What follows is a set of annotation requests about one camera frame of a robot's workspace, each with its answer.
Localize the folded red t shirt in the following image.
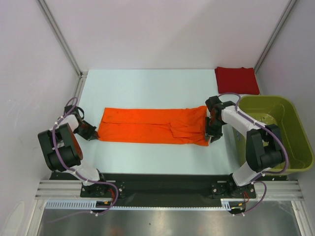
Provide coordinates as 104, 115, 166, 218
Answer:
215, 67, 260, 95

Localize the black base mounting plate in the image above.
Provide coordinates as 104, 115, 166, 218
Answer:
49, 172, 287, 207

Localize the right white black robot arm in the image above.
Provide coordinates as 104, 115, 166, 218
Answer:
205, 96, 288, 197

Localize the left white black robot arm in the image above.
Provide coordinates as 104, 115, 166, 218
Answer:
37, 105, 109, 197

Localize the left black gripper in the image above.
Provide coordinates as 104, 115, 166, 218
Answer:
73, 120, 99, 141

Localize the right aluminium corner post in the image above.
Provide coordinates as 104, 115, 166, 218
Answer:
253, 0, 298, 72

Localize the orange t shirt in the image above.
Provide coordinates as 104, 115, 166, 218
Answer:
97, 106, 209, 147

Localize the white slotted cable duct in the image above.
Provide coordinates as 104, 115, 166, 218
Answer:
45, 200, 243, 211

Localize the olive green plastic basket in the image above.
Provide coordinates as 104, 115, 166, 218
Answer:
239, 95, 314, 175

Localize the left aluminium corner post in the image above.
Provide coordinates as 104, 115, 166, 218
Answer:
35, 0, 83, 77

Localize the aluminium corner post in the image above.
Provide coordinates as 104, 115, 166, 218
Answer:
35, 0, 83, 77
253, 0, 298, 72

